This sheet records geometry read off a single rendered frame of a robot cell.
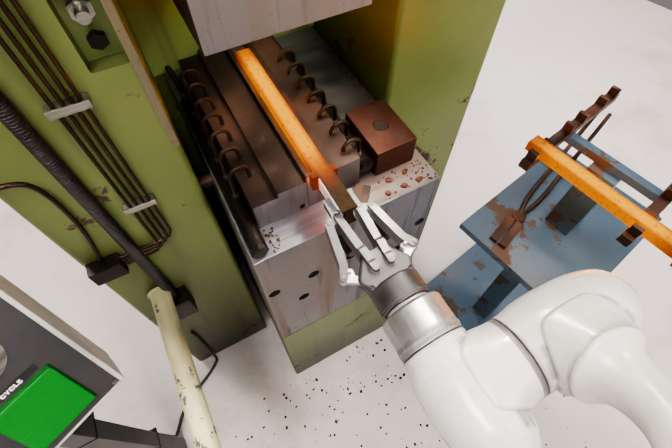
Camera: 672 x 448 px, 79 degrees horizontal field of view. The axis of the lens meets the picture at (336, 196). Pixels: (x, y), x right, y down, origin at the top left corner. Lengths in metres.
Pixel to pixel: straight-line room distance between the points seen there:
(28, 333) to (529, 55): 2.64
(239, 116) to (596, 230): 0.87
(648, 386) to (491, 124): 1.86
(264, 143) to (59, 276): 1.40
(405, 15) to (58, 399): 0.73
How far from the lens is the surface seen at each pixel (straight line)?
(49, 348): 0.60
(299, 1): 0.47
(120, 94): 0.64
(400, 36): 0.79
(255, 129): 0.76
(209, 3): 0.43
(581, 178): 0.86
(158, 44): 1.01
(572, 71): 2.78
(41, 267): 2.06
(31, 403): 0.62
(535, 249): 1.08
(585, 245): 1.14
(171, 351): 0.98
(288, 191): 0.67
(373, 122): 0.79
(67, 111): 0.63
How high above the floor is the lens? 1.54
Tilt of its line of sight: 56 degrees down
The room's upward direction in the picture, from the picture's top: straight up
